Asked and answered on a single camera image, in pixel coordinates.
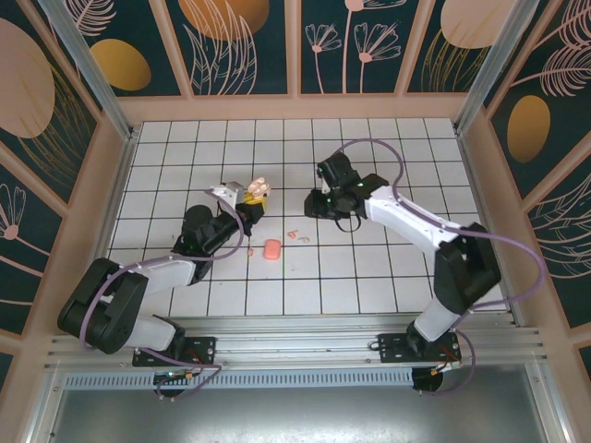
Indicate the cream earbud charging case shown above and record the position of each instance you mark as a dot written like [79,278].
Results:
[258,187]

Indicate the pink earbud charging case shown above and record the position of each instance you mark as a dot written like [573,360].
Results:
[271,249]

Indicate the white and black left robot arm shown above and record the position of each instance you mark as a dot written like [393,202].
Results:
[166,272]

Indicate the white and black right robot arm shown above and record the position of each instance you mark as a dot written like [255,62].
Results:
[406,212]

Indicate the small green circuit board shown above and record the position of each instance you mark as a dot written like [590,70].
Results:
[173,376]

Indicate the grey metal sheet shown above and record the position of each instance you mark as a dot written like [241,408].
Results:
[295,415]

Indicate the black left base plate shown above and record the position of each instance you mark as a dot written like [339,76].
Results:
[203,346]

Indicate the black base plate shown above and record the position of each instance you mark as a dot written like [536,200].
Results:
[203,346]
[390,346]

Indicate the aluminium mounting rail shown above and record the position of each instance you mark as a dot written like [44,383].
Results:
[295,343]

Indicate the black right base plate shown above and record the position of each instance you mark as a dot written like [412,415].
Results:
[390,346]

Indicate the aluminium frame post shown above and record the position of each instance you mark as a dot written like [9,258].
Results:
[90,69]
[490,69]

